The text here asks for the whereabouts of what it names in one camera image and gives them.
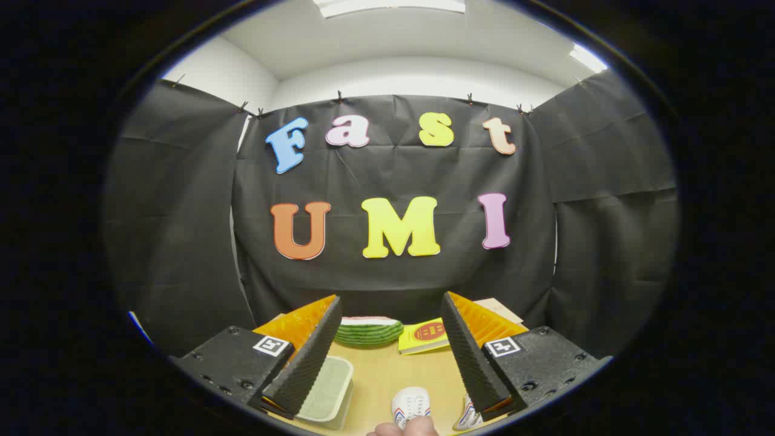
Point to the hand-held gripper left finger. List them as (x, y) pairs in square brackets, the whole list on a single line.
[(306, 363)]

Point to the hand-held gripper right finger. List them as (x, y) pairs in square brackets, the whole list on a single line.
[(472, 357)]

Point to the cream fabric storage box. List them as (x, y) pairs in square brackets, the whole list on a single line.
[(327, 390)]

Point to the white canvas shoe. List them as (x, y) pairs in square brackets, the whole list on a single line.
[(410, 404), (468, 418)]

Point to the yellow book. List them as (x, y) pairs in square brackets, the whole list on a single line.
[(424, 336)]

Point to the beige book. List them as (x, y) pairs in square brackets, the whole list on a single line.
[(502, 310)]

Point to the watermelon slice plush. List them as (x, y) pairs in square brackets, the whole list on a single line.
[(369, 333)]

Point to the small ceiling light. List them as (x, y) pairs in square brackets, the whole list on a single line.
[(587, 58)]

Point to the long ceiling light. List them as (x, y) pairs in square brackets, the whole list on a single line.
[(387, 6)]

